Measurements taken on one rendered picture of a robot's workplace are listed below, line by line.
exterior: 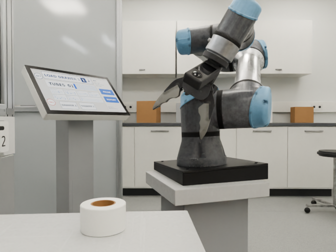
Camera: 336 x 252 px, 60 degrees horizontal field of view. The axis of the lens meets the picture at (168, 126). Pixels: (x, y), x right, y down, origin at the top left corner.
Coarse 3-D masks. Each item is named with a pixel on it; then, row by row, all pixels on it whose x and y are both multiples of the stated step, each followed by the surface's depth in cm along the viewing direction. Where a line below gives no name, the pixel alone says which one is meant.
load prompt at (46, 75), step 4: (44, 72) 145; (48, 72) 147; (52, 72) 149; (44, 76) 143; (48, 76) 145; (52, 76) 147; (56, 76) 149; (60, 76) 151; (64, 76) 153; (68, 76) 156; (72, 76) 158; (76, 76) 160; (80, 76) 163; (64, 80) 151; (68, 80) 153; (72, 80) 156; (76, 80) 158; (80, 80) 160; (84, 80) 163; (88, 80) 165
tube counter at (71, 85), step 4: (68, 84) 151; (72, 84) 153; (76, 84) 155; (80, 84) 158; (84, 84) 160; (72, 88) 151; (76, 88) 153; (80, 88) 155; (84, 88) 158; (88, 88) 160; (92, 88) 162
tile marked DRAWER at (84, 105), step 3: (78, 102) 147; (81, 102) 148; (84, 102) 150; (81, 105) 146; (84, 105) 148; (87, 105) 150; (90, 105) 151; (93, 105) 153; (84, 108) 146; (87, 108) 148; (90, 108) 150; (93, 108) 151
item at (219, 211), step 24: (168, 192) 75; (192, 192) 73; (216, 192) 75; (240, 192) 77; (264, 192) 80; (192, 216) 77; (216, 216) 79; (240, 216) 82; (216, 240) 80; (240, 240) 82
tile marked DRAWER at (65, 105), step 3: (60, 102) 138; (63, 102) 139; (66, 102) 141; (69, 102) 142; (72, 102) 144; (75, 102) 145; (63, 105) 138; (66, 105) 139; (69, 105) 141; (72, 105) 142; (75, 105) 144; (63, 108) 137; (66, 108) 138; (69, 108) 139; (72, 108) 141; (75, 108) 142; (78, 108) 143
